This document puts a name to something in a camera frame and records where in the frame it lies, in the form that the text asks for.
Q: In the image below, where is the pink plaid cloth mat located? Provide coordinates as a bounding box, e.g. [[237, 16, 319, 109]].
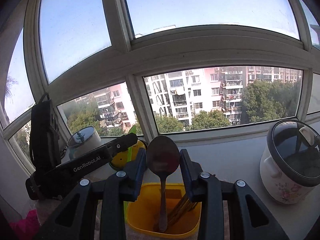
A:
[[35, 199, 164, 239]]

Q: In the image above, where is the black pot yellow lid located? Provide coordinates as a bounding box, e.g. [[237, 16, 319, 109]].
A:
[[109, 140, 148, 171]]

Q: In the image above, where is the metal spoon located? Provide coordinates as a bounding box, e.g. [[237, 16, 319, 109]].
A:
[[146, 135, 180, 232]]

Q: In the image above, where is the gloved left hand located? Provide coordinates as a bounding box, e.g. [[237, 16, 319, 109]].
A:
[[8, 199, 61, 240]]

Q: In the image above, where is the yellow plastic utensil cup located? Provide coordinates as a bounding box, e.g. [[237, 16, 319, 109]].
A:
[[125, 182, 202, 240]]

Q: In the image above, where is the white floral rice cooker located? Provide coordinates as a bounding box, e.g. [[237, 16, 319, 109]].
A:
[[259, 119, 319, 205]]

